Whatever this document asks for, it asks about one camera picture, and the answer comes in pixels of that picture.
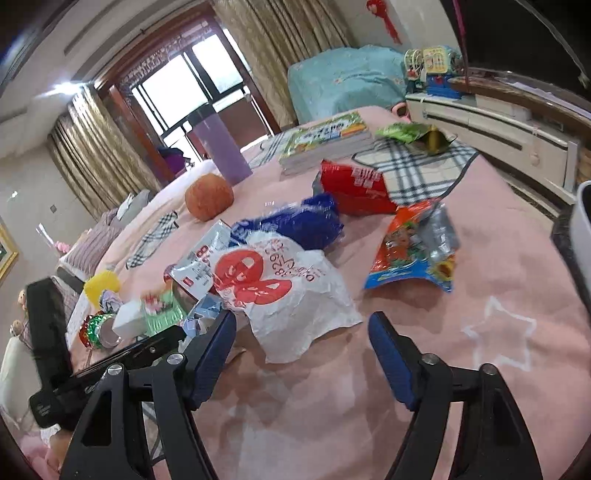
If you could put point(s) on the purple cup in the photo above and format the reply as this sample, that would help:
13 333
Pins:
221 147

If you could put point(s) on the blue white crumpled wrapper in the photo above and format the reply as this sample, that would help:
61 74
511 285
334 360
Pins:
203 316

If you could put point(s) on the gold framed picture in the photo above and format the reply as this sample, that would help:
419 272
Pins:
7 254

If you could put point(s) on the colourful toy set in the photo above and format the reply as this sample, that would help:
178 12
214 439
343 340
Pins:
434 69

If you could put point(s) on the teal covered furniture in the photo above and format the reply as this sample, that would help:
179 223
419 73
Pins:
346 83

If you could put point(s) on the blue plastic bag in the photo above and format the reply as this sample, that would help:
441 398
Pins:
295 219

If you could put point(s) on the red knot wall ornament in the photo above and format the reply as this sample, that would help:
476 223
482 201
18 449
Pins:
385 16

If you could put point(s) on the green snack packet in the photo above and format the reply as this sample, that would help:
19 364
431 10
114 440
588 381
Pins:
406 134

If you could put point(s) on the stack of picture books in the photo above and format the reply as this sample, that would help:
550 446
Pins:
323 138

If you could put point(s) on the small white box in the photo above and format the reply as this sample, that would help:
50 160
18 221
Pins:
129 321

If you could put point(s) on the purple cloth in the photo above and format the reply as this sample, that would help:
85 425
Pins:
173 159

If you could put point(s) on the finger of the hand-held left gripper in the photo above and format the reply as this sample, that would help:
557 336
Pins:
138 348

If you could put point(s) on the beige patterned curtain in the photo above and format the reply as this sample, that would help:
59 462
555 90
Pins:
97 152
286 50

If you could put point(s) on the white paper packet red label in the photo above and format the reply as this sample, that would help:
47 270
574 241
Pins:
198 263

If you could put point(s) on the orange cartoon snack packet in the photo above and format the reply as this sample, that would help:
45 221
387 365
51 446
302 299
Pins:
406 258

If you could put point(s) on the white plastic bag red print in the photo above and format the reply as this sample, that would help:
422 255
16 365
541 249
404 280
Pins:
277 295

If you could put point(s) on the white trash bin black liner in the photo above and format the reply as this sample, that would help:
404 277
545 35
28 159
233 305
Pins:
579 221

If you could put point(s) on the orange ball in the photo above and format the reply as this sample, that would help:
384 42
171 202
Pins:
208 196

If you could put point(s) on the white television cabinet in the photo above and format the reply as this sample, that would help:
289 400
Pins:
498 124

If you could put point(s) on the pink blanket with plaid patches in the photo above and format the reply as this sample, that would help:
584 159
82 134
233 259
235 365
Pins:
323 415

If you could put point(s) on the grey pillow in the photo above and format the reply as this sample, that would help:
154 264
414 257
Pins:
134 205

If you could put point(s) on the white doll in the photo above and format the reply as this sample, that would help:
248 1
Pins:
14 369

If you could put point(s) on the black television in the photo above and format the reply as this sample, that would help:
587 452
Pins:
517 32

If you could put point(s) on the green tinsel can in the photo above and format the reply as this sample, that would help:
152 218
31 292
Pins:
94 330

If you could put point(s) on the wood framed balcony window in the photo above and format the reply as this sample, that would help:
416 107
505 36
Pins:
194 78

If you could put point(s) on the striped mauve pillow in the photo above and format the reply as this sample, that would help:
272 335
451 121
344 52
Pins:
92 244

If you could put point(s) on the green printed packet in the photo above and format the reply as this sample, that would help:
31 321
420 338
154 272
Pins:
164 314

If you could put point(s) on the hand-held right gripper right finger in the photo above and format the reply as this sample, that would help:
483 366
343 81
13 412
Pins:
392 364

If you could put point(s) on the pink plastic cup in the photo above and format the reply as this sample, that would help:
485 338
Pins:
400 111

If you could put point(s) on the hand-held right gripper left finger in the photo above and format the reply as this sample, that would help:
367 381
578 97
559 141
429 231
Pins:
212 355

